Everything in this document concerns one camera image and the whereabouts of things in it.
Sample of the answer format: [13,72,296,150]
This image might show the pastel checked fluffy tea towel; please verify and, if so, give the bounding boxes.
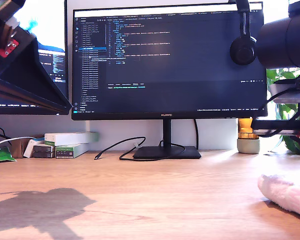
[257,173,300,223]

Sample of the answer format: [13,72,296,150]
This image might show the black monitor with terminal windows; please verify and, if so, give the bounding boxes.
[0,0,70,116]

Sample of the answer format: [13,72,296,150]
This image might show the brown wooden block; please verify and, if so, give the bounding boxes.
[9,137,32,159]

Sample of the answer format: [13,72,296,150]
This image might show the small white blue box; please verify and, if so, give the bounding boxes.
[22,138,46,159]

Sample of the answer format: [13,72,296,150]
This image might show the dark brown small box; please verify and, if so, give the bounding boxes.
[31,144,56,159]

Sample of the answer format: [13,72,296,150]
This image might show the green plastic packet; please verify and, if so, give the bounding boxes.
[0,146,17,163]

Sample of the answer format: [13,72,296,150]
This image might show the green and white long box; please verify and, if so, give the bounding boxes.
[54,142,91,160]

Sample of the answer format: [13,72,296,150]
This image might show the black Huawei monitor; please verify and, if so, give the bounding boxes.
[71,1,269,121]

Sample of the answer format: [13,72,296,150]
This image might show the black monitor stand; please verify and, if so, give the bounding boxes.
[132,119,202,160]

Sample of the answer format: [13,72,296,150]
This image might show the black headphones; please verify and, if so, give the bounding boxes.
[228,0,258,66]

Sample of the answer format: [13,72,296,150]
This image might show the amber glass lamp grey base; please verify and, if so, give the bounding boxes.
[236,117,262,155]

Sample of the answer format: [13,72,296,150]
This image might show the green leafy houseplant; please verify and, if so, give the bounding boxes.
[266,66,300,156]

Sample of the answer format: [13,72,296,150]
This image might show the white cable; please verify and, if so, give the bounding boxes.
[0,136,35,150]

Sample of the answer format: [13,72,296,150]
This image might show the black USB cable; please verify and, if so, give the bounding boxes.
[93,136,147,161]

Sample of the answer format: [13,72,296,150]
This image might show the thin black looped cable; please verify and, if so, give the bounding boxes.
[158,139,186,153]

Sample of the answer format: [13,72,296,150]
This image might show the black monitor power cable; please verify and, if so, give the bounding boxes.
[193,119,201,151]

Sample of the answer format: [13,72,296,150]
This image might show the black camera cable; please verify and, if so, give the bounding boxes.
[264,89,300,138]

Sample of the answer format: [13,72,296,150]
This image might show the pale grey wrist camera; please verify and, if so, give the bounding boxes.
[268,77,300,105]

